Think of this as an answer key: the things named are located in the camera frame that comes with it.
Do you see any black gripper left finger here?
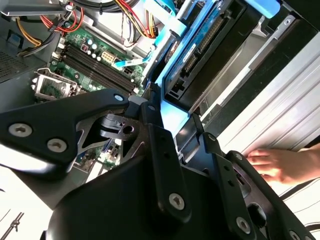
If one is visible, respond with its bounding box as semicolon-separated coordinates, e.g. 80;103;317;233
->
0;82;193;224

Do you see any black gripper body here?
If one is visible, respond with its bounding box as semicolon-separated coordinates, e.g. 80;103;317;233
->
46;154;239;240

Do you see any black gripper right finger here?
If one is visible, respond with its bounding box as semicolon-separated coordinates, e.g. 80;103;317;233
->
192;112;316;240

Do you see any hard disk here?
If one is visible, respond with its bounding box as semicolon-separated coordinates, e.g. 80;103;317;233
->
142;0;281;141

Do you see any multicolour disk power wire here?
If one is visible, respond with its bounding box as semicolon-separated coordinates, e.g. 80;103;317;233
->
112;0;161;39

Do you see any bare person hand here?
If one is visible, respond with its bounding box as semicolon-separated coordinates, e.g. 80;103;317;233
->
246;147;305;186

